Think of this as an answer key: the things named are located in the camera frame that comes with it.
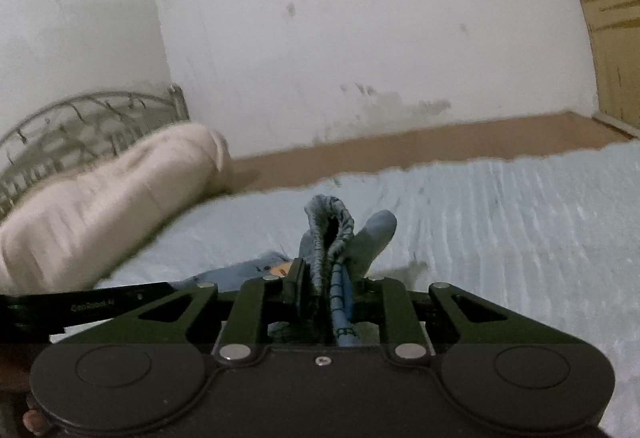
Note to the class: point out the grey metal headboard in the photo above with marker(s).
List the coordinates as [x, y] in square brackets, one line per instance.
[75, 128]

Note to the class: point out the light blue blanket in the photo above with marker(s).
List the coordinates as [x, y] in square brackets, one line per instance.
[500, 228]

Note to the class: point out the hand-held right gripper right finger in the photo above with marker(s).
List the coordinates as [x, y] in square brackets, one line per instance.
[395, 313]

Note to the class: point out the person's left hand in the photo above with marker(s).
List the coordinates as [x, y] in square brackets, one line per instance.
[36, 418]

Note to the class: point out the cream bolster pillow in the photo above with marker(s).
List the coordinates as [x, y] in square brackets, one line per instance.
[100, 208]

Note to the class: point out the brown cardboard panel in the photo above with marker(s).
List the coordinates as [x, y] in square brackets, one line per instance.
[612, 33]

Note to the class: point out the blue dinosaur print pants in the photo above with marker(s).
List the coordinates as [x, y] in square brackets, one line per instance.
[371, 233]

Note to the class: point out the brown bed base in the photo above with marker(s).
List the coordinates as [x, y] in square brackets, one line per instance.
[450, 138]

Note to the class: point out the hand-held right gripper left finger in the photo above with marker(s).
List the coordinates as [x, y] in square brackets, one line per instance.
[300, 288]

